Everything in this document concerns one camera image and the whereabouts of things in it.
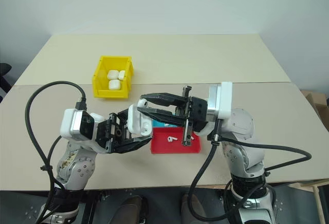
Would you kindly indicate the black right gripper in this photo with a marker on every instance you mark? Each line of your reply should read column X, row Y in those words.
column 198, row 111

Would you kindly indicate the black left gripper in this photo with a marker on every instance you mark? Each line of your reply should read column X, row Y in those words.
column 108, row 134

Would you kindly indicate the white earbud case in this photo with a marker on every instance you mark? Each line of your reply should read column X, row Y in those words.
column 135, row 121
column 121, row 74
column 114, row 84
column 112, row 74

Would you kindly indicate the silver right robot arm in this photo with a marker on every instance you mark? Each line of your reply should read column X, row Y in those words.
column 241, row 131

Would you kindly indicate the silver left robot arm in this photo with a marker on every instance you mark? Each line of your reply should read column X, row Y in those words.
column 77, row 167

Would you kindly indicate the yellow plastic bin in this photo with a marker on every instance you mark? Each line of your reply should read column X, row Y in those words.
column 102, row 90

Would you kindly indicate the closed white earbud case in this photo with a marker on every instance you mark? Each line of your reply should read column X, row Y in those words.
column 114, row 84
column 121, row 74
column 112, row 74

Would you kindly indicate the blue card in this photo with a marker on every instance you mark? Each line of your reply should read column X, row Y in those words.
column 159, row 124

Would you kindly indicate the red plastic tray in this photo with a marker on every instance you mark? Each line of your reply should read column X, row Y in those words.
column 169, row 147

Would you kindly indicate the black chair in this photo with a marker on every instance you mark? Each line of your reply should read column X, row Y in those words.
column 4, row 80

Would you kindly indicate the brown cardboard box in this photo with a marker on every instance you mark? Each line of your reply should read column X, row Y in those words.
column 316, row 108

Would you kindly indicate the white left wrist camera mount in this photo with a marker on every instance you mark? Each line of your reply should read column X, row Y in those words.
column 68, row 123

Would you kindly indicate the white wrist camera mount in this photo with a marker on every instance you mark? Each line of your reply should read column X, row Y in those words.
column 226, row 100
column 68, row 123

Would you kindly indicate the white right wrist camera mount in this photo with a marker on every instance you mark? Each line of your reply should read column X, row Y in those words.
column 226, row 100

